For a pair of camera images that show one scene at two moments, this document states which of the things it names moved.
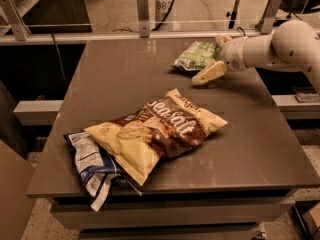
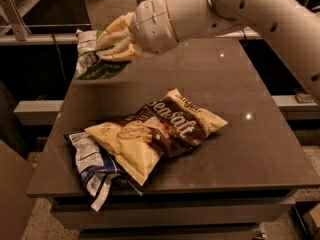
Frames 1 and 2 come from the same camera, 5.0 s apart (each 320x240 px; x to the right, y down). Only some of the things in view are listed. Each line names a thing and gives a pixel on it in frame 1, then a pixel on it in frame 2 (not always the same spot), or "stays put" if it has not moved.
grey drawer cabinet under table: (168, 218) stays put
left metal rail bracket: (18, 25) stays put
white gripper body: (234, 54) -> (150, 23)
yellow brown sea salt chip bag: (166, 126) stays put
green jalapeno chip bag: (198, 55) -> (89, 64)
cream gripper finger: (212, 71) -> (125, 51)
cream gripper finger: (223, 39) -> (119, 28)
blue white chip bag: (97, 165) stays put
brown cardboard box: (15, 203) stays put
